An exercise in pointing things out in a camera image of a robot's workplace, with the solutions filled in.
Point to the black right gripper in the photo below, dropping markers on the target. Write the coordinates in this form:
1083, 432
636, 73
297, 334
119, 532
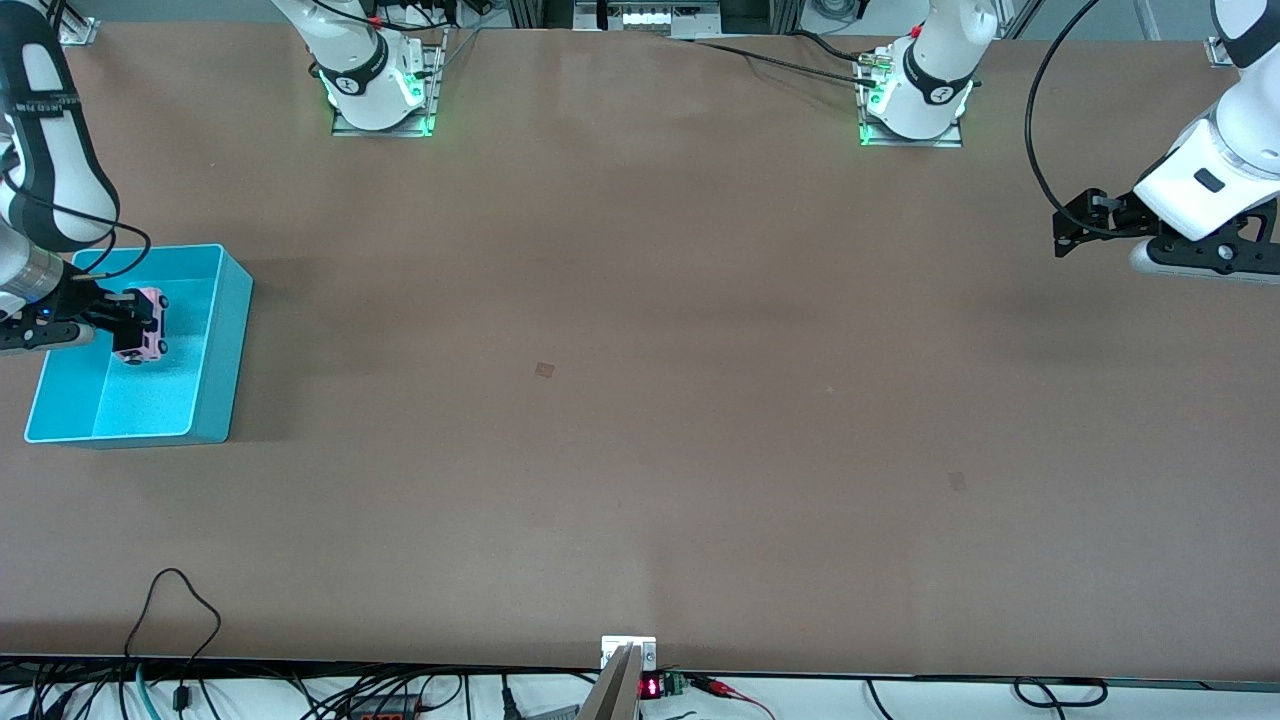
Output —
80, 300

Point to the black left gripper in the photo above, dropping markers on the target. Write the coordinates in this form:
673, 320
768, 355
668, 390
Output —
1127, 215

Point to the pink jeep toy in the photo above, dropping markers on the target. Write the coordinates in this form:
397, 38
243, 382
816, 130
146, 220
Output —
150, 340

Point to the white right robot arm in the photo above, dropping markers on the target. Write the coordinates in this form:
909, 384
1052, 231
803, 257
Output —
60, 180

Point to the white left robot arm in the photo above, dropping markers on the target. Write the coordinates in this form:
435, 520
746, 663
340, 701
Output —
1230, 150

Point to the blue plastic bin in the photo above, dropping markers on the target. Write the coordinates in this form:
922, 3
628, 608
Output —
150, 400

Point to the metal equipment rack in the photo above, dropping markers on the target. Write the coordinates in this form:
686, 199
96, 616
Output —
650, 18

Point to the red digit display module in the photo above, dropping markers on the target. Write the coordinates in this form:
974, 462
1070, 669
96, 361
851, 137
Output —
650, 687

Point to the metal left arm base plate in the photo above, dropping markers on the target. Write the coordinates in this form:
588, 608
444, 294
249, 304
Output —
945, 141

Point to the metal corner bracket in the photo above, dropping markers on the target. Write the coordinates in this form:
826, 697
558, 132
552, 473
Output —
80, 32
1216, 52

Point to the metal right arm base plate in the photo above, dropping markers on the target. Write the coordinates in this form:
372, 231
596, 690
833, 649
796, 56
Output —
438, 80

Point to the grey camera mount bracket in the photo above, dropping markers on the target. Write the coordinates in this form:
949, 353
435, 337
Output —
615, 690

